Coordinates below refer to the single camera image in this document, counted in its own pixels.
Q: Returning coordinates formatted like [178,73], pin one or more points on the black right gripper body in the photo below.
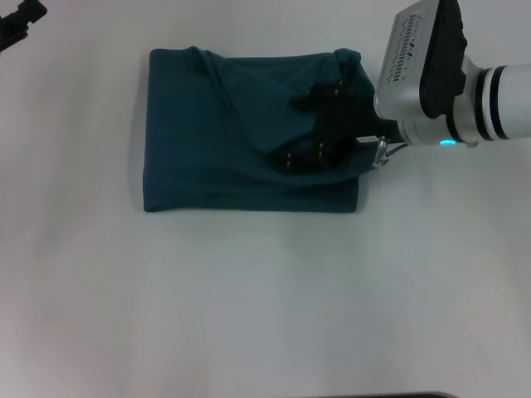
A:
[352,124]

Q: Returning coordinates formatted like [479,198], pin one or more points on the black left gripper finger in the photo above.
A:
[12,41]
[29,12]

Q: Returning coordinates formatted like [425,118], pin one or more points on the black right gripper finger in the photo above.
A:
[307,159]
[315,99]

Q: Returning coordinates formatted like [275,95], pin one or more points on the teal t-shirt with beige print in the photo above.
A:
[228,145]

